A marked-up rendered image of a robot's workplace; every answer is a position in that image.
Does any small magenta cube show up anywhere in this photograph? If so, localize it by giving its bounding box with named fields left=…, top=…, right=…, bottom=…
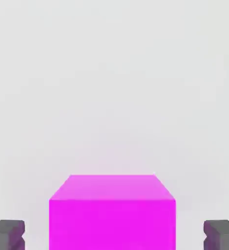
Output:
left=48, top=174, right=177, bottom=250

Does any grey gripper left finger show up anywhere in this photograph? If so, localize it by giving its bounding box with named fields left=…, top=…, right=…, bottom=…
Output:
left=0, top=219, right=26, bottom=250

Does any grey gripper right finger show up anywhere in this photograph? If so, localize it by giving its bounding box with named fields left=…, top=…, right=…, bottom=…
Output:
left=203, top=219, right=229, bottom=250

